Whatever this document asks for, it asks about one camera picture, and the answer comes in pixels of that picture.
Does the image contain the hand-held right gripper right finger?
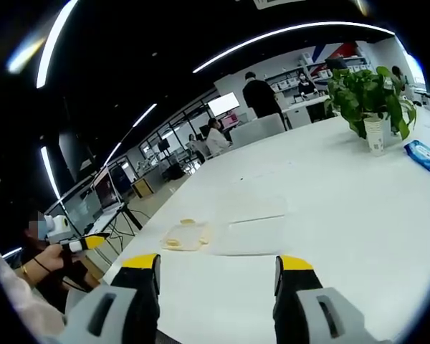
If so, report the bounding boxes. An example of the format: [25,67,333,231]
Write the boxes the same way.
[272,254,373,344]

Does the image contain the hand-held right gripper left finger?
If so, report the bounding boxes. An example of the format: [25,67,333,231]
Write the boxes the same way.
[62,253,162,344]

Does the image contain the person's left hand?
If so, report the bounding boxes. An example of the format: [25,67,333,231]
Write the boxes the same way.
[38,245,68,275]

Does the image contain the black tripod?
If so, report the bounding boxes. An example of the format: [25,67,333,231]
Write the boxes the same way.
[109,202,144,238]

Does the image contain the open laptop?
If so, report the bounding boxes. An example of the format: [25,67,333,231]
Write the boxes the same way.
[92,171,127,225]

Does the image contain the short ceiling light strip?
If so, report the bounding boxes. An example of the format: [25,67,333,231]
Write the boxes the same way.
[131,103,158,128]
[39,145,61,200]

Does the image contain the cardboard box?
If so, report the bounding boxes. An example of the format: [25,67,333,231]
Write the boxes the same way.
[130,177,156,199]

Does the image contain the clear plastic sheet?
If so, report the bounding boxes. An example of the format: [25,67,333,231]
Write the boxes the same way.
[214,195,288,254]

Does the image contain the clear plastic bag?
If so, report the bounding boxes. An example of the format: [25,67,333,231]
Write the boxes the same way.
[160,219,211,252]

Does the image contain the white chair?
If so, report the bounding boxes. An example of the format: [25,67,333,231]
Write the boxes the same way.
[229,114,287,148]

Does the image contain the white paper cup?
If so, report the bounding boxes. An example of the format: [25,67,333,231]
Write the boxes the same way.
[363,117,387,158]

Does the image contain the bright white monitor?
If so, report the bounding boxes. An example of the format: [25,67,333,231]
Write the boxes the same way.
[207,91,242,117]

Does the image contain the long ceiling light strip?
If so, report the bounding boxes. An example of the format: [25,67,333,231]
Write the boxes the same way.
[192,21,396,75]
[35,0,80,90]

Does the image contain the blue wet wipes pack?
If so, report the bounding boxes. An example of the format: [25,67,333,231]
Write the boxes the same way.
[403,139,430,176]

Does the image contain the white counter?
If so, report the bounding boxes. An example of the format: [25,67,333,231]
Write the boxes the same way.
[282,93,337,130]

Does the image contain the green leafy plant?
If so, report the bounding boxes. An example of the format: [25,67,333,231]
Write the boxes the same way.
[324,66,418,140]

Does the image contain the wall shelves with white bins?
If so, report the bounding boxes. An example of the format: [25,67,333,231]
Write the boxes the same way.
[264,49,376,92]

